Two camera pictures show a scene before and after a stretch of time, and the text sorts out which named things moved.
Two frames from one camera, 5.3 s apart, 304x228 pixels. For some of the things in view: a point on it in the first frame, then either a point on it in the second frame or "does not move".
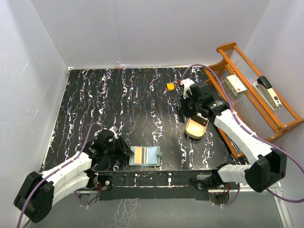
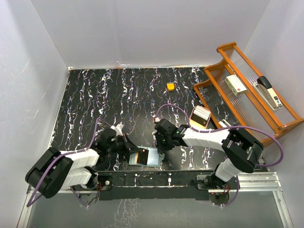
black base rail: x=151 y=185 does not move
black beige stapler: x=263 y=86 does not move
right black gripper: x=184 y=110 → x=162 y=148
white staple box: x=236 y=84 does not move
